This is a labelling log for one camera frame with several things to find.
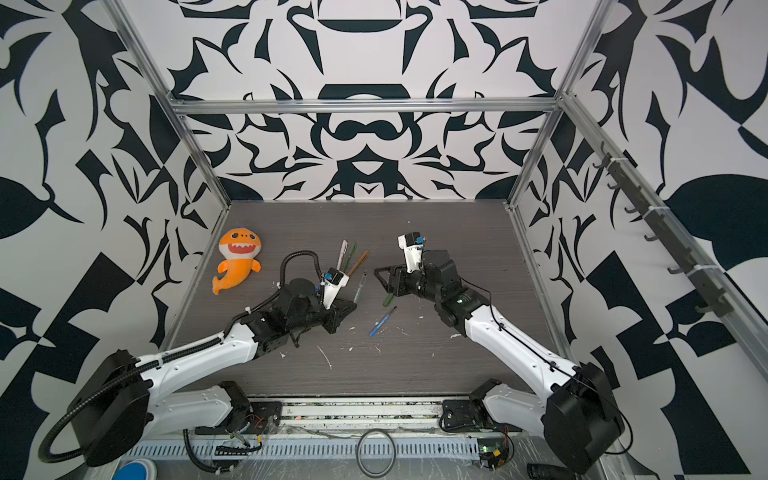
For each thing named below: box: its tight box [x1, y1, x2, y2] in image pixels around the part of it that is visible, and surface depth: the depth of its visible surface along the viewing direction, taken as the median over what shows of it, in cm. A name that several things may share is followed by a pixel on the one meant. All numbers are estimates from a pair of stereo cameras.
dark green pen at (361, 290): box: [353, 270, 368, 304], surface depth 81 cm
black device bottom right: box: [527, 463, 577, 480], surface depth 69 cm
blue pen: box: [369, 305, 398, 338], surface depth 91 cm
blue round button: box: [112, 462, 148, 480], surface depth 67 cm
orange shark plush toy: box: [212, 227, 262, 295], surface depth 99 cm
